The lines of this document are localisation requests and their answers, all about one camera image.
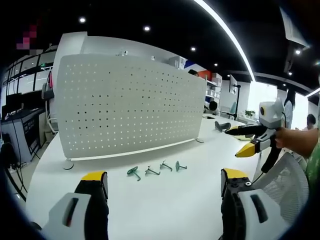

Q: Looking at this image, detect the white perforated mounting plate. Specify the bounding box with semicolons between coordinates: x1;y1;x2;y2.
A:
56;54;208;171

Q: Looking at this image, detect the person's right hand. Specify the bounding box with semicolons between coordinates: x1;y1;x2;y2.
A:
274;126;310;158

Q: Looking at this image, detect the white storage shelf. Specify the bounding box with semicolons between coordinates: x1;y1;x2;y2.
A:
204;71;224;106

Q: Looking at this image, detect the grey curved object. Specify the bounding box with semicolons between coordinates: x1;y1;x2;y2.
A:
214;120;232;134

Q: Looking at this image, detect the black tripod stand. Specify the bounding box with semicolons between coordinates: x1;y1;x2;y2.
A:
220;84;243;121

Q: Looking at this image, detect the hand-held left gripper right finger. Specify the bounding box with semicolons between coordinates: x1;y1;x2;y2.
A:
220;167;292;240

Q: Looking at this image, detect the green hook assembly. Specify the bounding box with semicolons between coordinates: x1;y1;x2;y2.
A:
159;159;174;172
144;165;159;177
126;165;142;182
174;160;188;173

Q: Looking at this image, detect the white mesh office chair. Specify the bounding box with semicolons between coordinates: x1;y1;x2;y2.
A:
251;151;310;227

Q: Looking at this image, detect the dark side desk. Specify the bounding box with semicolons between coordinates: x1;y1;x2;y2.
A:
0;107;47;165

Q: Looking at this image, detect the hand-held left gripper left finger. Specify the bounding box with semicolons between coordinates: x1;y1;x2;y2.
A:
41;170;110;240

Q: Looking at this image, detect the long linear ceiling light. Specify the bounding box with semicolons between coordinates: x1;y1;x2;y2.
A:
193;0;257;82

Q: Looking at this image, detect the grey chair with red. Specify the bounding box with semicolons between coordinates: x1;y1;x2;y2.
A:
41;70;56;101

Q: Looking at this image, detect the white partition wall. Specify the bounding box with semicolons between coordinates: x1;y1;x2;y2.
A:
52;31;190;73

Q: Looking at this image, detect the black monitor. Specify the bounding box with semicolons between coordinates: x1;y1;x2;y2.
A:
5;92;24;107

